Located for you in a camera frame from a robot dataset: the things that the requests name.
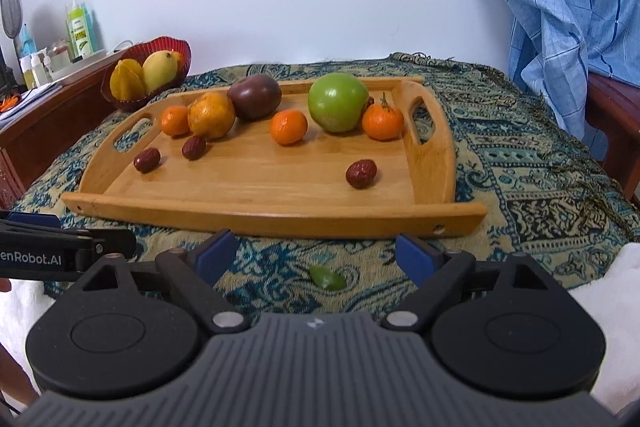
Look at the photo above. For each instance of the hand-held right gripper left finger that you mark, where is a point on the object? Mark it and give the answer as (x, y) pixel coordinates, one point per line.
(215, 254)

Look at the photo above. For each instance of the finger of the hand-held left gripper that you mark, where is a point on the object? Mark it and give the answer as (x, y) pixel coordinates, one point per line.
(110, 243)
(35, 221)

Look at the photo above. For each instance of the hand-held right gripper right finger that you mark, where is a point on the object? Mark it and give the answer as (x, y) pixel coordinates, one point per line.
(415, 257)

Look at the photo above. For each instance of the small orange tangerine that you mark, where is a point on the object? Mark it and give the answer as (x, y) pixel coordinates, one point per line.
(175, 122)
(288, 128)

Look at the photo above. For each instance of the large yellowish orange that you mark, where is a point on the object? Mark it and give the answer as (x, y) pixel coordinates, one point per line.
(211, 117)

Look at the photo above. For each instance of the tangerine with green stem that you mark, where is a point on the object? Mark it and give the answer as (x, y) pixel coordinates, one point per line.
(382, 123)

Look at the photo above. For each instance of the dark purple passion fruit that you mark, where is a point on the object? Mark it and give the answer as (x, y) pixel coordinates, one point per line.
(255, 97)

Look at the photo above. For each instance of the green apple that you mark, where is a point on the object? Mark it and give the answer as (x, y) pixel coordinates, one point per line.
(336, 102)

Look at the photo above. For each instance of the person's left hand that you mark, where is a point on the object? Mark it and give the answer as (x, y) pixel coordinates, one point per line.
(4, 286)

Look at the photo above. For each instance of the white cloth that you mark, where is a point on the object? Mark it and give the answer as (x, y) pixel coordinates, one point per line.
(615, 307)
(20, 312)

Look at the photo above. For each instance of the green leaf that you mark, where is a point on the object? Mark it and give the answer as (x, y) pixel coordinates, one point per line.
(327, 279)

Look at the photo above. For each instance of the brown wooden cabinet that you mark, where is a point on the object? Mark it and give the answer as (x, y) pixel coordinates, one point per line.
(55, 117)

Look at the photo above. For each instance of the orange scissors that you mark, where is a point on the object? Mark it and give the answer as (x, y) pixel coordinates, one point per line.
(9, 101)

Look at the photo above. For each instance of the white papers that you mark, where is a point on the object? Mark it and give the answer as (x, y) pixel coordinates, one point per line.
(35, 97)

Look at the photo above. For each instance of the teal patterned blanket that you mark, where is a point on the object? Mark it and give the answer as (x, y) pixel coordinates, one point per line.
(525, 187)

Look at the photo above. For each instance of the yellow starfruit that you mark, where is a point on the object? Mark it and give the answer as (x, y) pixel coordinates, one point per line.
(125, 82)

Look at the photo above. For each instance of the clear glass jar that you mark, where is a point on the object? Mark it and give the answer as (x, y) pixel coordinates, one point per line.
(59, 54)

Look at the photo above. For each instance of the small blue bottle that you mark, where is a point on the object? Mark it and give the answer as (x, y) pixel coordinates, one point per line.
(25, 42)

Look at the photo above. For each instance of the yellow mango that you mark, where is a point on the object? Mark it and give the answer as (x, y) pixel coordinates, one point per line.
(159, 68)

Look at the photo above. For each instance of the green plastic bottle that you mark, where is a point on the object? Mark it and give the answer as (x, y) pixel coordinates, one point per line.
(79, 32)

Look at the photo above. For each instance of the red fruit bowl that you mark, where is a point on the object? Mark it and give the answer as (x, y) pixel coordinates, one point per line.
(182, 57)

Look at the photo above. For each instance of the teal plastic bottle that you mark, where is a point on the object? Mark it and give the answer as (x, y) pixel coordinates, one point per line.
(92, 27)

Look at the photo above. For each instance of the round standing mirror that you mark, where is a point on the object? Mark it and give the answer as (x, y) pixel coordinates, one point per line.
(11, 7)

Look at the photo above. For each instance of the red wooden chair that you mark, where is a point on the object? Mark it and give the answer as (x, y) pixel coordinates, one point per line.
(615, 107)

